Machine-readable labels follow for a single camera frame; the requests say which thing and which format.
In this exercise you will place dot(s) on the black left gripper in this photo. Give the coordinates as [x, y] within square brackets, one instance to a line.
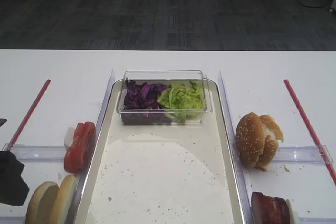
[14, 190]

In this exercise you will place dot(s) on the plain bun bottom half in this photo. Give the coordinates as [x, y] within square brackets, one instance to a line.
[63, 200]

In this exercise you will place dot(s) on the red tomato slices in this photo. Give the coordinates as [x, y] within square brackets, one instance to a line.
[75, 157]

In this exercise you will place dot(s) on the green shredded lettuce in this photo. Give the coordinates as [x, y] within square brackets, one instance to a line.
[187, 100]

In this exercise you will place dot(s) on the stack of meat slices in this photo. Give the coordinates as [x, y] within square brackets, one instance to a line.
[269, 210]

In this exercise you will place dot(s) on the red left boundary strip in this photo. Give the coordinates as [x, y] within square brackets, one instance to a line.
[28, 115]

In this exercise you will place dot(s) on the red boundary strip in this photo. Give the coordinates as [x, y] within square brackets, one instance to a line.
[28, 115]
[309, 129]

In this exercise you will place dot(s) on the white left upper pusher block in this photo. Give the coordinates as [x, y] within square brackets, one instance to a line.
[68, 139]

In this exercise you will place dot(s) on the white pusher block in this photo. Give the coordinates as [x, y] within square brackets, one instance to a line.
[68, 139]
[294, 217]

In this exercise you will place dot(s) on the plain bun bottom standing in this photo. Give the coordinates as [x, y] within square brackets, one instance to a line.
[41, 203]

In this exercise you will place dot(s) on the clear left tray guide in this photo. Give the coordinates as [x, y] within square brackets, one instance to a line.
[97, 134]

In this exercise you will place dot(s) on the purple shredded cabbage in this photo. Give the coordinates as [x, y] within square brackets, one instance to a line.
[143, 97]

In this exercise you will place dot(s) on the clear plastic salad container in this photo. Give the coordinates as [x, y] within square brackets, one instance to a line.
[167, 78]

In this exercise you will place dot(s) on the metal baking tray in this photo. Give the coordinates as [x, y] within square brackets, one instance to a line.
[161, 173]

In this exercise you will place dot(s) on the sesame bun top outer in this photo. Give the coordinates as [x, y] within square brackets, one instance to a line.
[250, 139]

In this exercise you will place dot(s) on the sesame bun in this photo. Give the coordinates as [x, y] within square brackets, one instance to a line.
[250, 139]
[273, 134]

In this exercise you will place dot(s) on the sesame bun top inner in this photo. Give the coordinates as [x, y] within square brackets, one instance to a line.
[273, 134]

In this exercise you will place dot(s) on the red right boundary strip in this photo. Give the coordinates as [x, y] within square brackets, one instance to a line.
[309, 129]

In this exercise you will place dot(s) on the white right lower pusher block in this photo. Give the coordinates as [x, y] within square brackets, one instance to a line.
[294, 217]

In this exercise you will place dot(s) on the clear left upper rail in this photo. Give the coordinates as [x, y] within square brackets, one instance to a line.
[30, 153]

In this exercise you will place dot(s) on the clear rail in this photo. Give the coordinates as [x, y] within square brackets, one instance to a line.
[12, 220]
[30, 153]
[315, 154]

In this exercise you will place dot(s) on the clear left lower rail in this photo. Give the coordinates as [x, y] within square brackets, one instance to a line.
[12, 220]

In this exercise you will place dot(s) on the clear right upper rail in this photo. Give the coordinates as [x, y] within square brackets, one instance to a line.
[315, 154]

